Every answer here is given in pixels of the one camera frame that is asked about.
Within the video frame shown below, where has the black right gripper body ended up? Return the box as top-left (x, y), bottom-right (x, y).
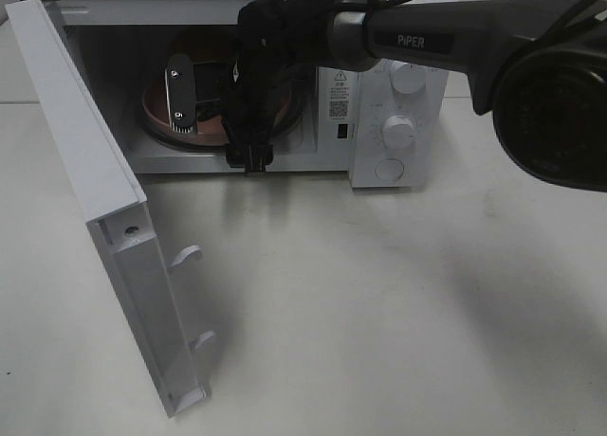
top-left (194, 0), bottom-right (338, 166)

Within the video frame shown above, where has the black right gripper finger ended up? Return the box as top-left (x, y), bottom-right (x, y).
top-left (243, 144), bottom-right (268, 173)

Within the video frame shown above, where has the pink round plate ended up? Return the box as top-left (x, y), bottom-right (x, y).
top-left (140, 82), bottom-right (295, 148)

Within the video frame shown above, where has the toy burger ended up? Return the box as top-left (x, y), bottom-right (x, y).
top-left (165, 26), bottom-right (237, 68)

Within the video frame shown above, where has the white round door button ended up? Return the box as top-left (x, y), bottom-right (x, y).
top-left (375, 158), bottom-right (405, 183)

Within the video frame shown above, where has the white round knob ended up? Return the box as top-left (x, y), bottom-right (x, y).
top-left (381, 116), bottom-right (416, 150)
top-left (390, 61), bottom-right (426, 95)

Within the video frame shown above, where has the white microwave door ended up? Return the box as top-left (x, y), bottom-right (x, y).
top-left (7, 0), bottom-right (216, 417)

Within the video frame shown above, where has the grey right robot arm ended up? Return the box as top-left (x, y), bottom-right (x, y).
top-left (221, 0), bottom-right (606, 192)

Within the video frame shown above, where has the white warning label sticker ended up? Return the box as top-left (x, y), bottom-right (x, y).
top-left (327, 70), bottom-right (351, 120)

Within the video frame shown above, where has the white microwave oven body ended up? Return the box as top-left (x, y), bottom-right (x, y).
top-left (18, 0), bottom-right (451, 191)

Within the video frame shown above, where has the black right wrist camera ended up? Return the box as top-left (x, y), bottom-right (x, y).
top-left (164, 53), bottom-right (196, 135)

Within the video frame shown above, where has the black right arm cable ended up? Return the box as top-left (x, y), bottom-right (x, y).
top-left (284, 0), bottom-right (607, 44)

